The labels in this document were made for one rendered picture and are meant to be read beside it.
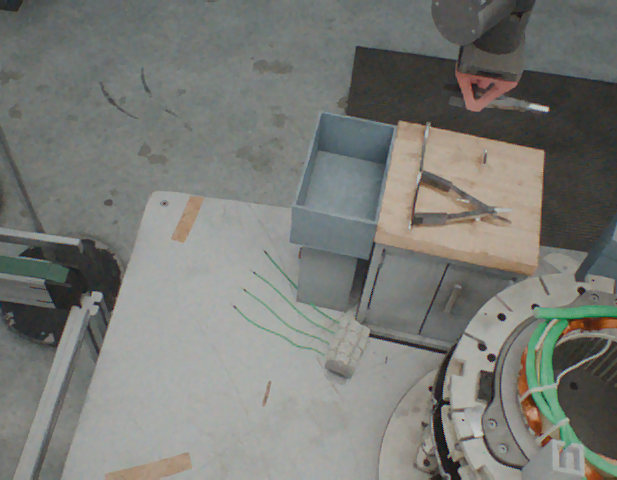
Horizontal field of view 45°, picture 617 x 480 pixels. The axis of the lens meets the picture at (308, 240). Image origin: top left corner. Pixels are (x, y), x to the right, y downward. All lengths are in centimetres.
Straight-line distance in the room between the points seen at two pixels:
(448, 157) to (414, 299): 20
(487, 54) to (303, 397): 56
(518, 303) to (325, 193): 32
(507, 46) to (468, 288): 34
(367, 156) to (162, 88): 156
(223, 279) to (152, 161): 120
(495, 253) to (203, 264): 50
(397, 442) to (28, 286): 64
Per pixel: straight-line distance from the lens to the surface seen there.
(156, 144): 240
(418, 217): 90
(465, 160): 101
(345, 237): 95
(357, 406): 111
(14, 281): 128
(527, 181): 101
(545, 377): 76
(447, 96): 90
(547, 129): 261
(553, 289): 89
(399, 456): 107
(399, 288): 103
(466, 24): 73
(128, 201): 227
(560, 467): 73
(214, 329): 115
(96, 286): 211
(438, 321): 110
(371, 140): 105
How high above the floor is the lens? 181
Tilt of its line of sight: 56 degrees down
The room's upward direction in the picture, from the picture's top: 6 degrees clockwise
